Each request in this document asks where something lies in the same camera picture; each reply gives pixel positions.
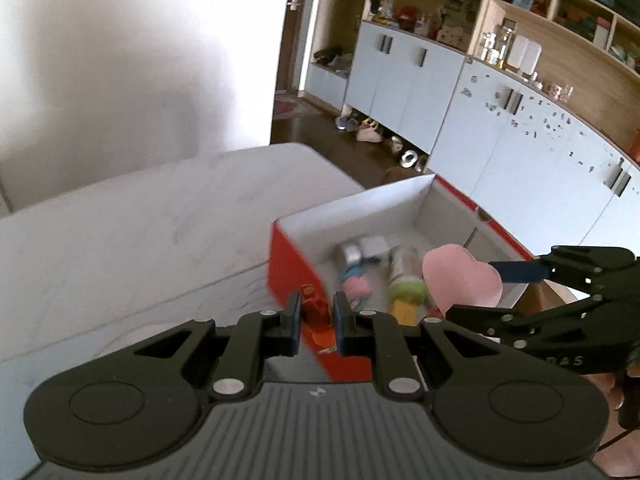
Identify white wall cabinet unit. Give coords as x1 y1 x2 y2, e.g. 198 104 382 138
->
300 0 640 261

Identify pink-headed figurine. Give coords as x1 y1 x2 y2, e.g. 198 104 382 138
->
337 266 373 311

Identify patterned door rug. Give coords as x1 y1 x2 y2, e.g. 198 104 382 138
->
274 100 311 121

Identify pink heart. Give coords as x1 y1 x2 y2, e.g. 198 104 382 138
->
421 244 503 311

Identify group of shelf trinkets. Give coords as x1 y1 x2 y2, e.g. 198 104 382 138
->
370 0 473 48

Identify red shoe box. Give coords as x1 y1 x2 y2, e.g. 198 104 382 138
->
267 174 543 385

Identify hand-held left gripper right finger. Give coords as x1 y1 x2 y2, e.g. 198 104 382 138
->
332 292 506 402

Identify small red toy figure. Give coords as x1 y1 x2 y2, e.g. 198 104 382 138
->
299 284 343 357

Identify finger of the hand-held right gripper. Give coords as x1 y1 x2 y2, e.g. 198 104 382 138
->
444 296 607 344
487 245 640 302

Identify pink shoe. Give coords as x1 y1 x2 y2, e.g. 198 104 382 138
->
355 119 383 142

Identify shoes in cabinet cubby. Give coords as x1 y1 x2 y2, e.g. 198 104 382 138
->
312 47 353 76

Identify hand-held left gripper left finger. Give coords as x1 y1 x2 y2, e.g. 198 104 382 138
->
132 292 303 402

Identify small yellow box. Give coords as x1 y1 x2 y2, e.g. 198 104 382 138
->
392 300 426 328

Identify group of glass bottles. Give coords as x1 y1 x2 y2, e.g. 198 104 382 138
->
477 19 518 66

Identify brown door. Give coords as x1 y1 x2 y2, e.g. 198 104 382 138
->
275 0 313 96

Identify clear jar with green lid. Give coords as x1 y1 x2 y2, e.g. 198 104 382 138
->
387 245 433 306

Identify person's right hand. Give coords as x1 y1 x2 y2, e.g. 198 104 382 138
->
590 372 627 414

